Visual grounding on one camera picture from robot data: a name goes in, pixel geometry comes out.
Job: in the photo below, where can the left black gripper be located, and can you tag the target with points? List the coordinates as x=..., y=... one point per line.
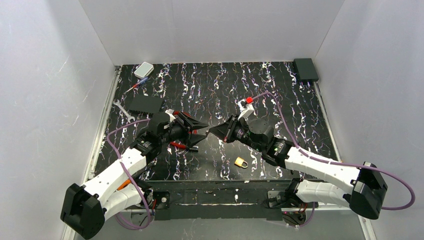
x=183, y=129

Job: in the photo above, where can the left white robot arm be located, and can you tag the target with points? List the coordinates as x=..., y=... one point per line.
x=147, y=145

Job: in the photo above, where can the silver wrench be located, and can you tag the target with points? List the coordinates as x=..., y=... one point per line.
x=129, y=117

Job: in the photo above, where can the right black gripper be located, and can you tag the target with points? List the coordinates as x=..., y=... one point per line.
x=230, y=130

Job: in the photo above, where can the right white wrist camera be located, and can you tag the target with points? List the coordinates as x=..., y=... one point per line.
x=246, y=107

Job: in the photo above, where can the red cable lock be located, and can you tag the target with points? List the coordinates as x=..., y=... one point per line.
x=181, y=146

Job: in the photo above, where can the black flat box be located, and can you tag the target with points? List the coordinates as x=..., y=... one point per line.
x=143, y=104

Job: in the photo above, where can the red blue screwdriver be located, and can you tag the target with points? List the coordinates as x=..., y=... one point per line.
x=136, y=85

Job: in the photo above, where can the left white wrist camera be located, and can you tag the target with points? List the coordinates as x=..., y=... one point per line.
x=171, y=112

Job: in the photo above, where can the white rectangular box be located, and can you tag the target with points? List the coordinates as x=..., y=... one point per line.
x=144, y=70

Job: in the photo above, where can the brass padlock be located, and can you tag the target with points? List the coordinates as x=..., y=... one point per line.
x=241, y=163

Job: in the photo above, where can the black corner box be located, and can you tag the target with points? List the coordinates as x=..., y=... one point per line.
x=305, y=70

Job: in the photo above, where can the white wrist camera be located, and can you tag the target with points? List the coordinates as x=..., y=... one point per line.
x=171, y=112
x=246, y=107

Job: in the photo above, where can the orange cable connector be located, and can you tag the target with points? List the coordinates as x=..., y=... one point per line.
x=124, y=185

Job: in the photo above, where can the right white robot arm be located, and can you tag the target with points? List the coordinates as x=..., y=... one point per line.
x=360, y=188

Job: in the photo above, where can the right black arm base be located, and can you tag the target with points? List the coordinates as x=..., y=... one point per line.
x=277, y=199

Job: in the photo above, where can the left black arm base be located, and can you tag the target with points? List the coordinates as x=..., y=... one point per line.
x=161, y=200

